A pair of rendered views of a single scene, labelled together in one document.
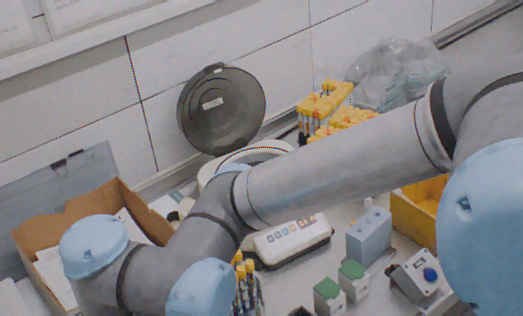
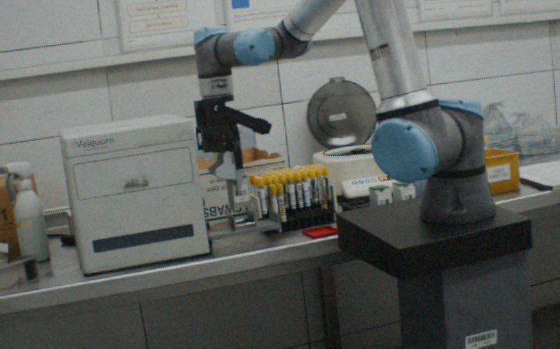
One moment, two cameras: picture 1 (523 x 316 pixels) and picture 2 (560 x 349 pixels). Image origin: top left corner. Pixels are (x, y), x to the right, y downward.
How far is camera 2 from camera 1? 125 cm
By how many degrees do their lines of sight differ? 30
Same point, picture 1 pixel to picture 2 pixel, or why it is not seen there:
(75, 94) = (236, 83)
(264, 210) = (295, 17)
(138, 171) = not seen: hidden behind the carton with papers
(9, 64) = not seen: hidden behind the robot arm
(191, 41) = (325, 68)
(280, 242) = (361, 185)
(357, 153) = not seen: outside the picture
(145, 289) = (227, 39)
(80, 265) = (201, 33)
